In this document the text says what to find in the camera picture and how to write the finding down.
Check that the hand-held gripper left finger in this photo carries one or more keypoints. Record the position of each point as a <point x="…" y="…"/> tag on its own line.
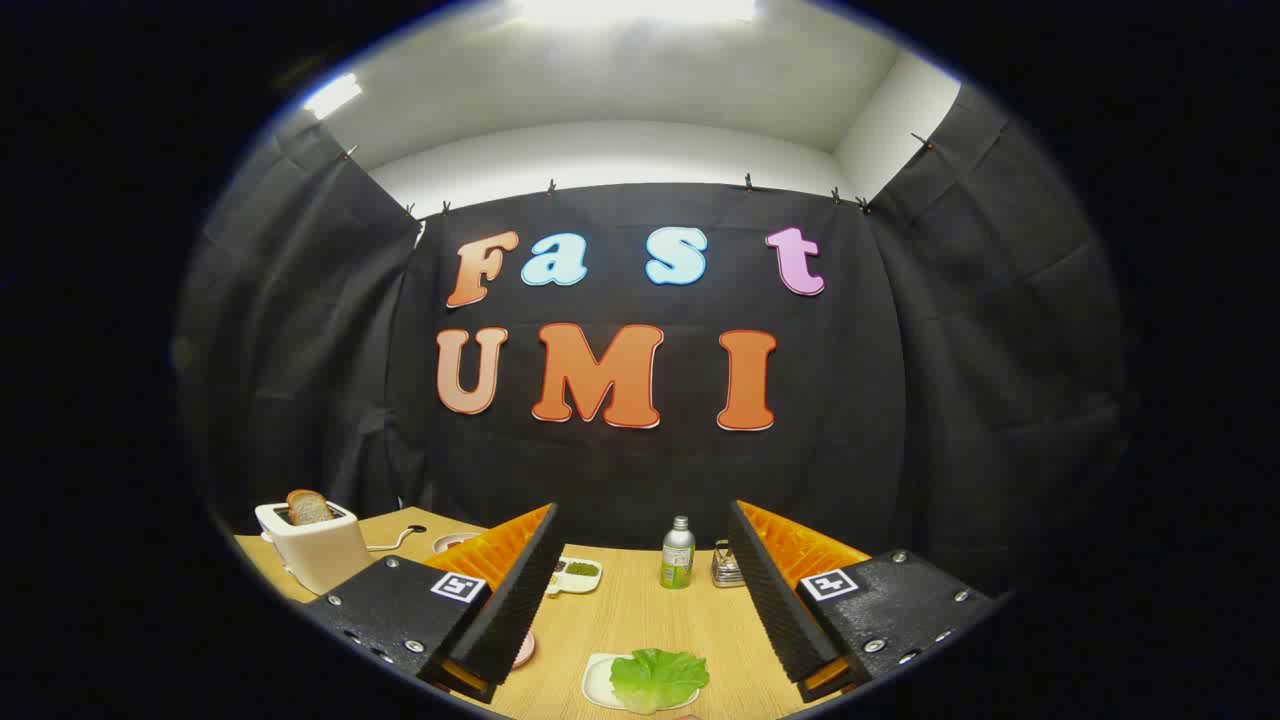
<point x="515" y="600"/>

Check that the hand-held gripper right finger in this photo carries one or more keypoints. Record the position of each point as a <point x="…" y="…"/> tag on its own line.
<point x="770" y="600"/>

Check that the green lettuce leaf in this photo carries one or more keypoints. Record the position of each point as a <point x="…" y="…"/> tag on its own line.
<point x="655" y="678"/>

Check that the toasted bread slice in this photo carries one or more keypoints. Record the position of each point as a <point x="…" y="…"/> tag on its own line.
<point x="309" y="507"/>

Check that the pink round plate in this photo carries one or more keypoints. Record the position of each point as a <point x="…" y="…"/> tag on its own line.
<point x="524" y="650"/>

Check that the white divided dish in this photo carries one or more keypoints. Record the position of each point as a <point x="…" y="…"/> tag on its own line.
<point x="583" y="582"/>

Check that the pile of green beans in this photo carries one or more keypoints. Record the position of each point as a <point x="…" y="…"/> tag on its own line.
<point x="581" y="568"/>

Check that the white round plate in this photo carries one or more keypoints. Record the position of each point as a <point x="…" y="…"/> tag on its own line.
<point x="449" y="543"/>

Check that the green bottle with silver cap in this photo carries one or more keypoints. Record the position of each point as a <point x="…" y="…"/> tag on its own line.
<point x="677" y="555"/>

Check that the small white square plate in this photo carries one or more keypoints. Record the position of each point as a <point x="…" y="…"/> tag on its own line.
<point x="596" y="680"/>

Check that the black backdrop cloth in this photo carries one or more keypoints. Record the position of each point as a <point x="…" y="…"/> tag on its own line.
<point x="610" y="475"/>

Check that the white toaster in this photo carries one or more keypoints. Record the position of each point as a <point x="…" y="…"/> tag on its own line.
<point x="322" y="555"/>

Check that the small ceiling light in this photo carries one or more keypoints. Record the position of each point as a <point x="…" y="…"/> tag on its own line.
<point x="333" y="95"/>

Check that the large ceiling light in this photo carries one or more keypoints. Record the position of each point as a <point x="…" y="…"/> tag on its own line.
<point x="630" y="10"/>

